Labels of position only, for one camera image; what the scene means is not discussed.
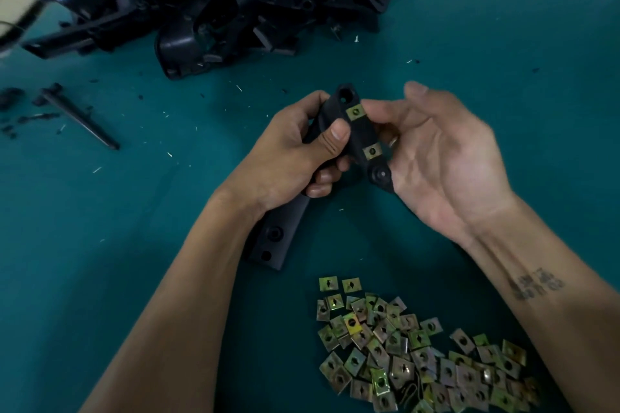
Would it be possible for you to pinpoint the pile of brass clip nuts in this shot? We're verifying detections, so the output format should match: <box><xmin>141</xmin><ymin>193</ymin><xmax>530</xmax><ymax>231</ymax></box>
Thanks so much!
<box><xmin>315</xmin><ymin>275</ymin><xmax>542</xmax><ymax>413</ymax></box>

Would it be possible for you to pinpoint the person's right forearm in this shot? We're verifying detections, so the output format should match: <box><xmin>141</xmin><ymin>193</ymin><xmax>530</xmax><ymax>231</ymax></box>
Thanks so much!
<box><xmin>465</xmin><ymin>203</ymin><xmax>620</xmax><ymax>413</ymax></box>

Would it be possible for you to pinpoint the pile of black plastic brackets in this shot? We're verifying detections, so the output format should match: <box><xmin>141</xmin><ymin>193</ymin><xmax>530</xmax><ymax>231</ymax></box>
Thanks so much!
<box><xmin>21</xmin><ymin>0</ymin><xmax>426</xmax><ymax>81</ymax></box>

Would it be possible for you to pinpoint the person's left hand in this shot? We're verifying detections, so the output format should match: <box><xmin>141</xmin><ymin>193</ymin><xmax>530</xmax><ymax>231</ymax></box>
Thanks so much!
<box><xmin>221</xmin><ymin>90</ymin><xmax>353</xmax><ymax>222</ymax></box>

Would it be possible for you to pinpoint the person's right hand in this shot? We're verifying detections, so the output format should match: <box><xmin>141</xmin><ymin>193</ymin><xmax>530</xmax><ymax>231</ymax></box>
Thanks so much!
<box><xmin>363</xmin><ymin>81</ymin><xmax>521</xmax><ymax>247</ymax></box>

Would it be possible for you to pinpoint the black plastic bracket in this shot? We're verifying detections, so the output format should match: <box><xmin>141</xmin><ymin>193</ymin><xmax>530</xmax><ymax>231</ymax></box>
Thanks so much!
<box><xmin>246</xmin><ymin>83</ymin><xmax>397</xmax><ymax>272</ymax></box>

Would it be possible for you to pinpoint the brown cardboard piece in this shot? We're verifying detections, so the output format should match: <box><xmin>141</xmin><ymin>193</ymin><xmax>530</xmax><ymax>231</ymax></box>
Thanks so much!
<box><xmin>0</xmin><ymin>0</ymin><xmax>42</xmax><ymax>41</ymax></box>

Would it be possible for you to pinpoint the person's left forearm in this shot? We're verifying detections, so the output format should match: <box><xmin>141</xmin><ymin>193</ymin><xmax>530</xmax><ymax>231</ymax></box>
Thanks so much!
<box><xmin>79</xmin><ymin>185</ymin><xmax>267</xmax><ymax>413</ymax></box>

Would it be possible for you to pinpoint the thin black plastic strip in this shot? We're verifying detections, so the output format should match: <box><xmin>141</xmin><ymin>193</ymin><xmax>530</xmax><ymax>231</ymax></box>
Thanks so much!
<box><xmin>39</xmin><ymin>83</ymin><xmax>121</xmax><ymax>152</ymax></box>

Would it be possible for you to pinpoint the green table cloth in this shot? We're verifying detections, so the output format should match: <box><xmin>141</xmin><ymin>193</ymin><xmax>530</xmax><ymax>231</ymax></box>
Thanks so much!
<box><xmin>0</xmin><ymin>0</ymin><xmax>620</xmax><ymax>413</ymax></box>

